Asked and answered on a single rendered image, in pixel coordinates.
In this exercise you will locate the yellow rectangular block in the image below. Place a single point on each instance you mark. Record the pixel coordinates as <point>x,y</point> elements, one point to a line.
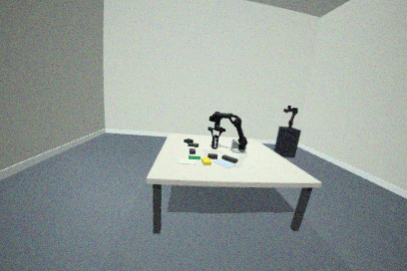
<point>206,161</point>

